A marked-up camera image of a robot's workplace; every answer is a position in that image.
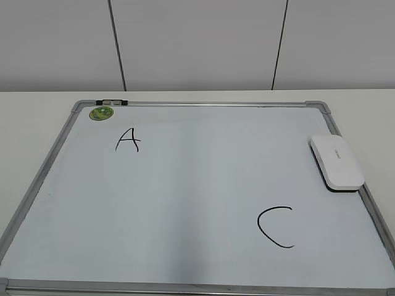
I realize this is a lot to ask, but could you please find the white board eraser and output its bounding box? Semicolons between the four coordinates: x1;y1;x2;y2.
309;134;365;192

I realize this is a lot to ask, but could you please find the round green magnet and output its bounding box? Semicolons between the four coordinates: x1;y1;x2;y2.
89;106;114;121

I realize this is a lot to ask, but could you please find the white board with grey frame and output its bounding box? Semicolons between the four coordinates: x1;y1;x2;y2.
1;100;394;295

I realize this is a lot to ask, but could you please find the black and grey frame clip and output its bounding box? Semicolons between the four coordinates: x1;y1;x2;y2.
95;99;128;106

